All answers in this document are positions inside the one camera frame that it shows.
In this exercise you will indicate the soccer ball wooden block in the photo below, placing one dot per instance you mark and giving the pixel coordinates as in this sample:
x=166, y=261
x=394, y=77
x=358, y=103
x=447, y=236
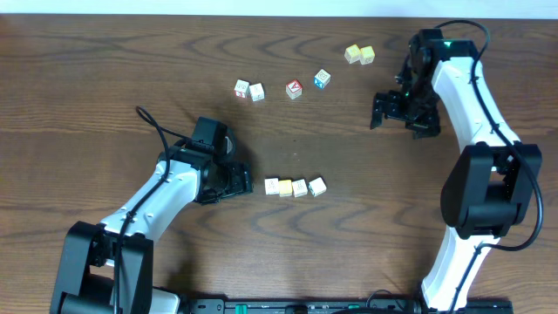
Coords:
x=271, y=186

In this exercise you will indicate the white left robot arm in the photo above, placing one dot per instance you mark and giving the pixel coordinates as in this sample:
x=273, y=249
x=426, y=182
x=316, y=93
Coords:
x=108, y=267

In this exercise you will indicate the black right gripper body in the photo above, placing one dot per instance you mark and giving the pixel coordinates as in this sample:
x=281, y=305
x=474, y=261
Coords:
x=417, y=108

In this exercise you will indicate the pale yellow block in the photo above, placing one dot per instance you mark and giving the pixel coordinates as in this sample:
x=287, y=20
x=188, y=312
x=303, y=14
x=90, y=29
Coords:
x=352, y=54

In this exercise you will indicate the blue edged block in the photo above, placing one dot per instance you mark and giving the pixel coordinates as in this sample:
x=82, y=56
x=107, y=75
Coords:
x=322, y=78

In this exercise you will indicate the plain wooden block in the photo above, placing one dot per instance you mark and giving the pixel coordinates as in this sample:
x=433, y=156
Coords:
x=317, y=186

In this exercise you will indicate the white letter block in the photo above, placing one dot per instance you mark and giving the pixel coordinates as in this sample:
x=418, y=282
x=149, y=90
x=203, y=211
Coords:
x=257, y=92

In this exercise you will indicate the red A block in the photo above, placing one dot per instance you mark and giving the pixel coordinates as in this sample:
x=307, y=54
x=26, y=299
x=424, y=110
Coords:
x=294, y=89

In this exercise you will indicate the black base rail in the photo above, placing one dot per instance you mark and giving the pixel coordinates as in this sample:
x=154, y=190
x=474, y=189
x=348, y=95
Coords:
x=381, y=305

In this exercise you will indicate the yellow number wooden block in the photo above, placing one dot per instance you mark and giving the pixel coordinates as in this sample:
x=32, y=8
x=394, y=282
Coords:
x=285, y=188

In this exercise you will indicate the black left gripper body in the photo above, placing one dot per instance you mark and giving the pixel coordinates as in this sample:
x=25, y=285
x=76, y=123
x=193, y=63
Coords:
x=241, y=180

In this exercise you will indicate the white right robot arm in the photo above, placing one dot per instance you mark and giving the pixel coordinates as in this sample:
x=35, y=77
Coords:
x=491, y=199

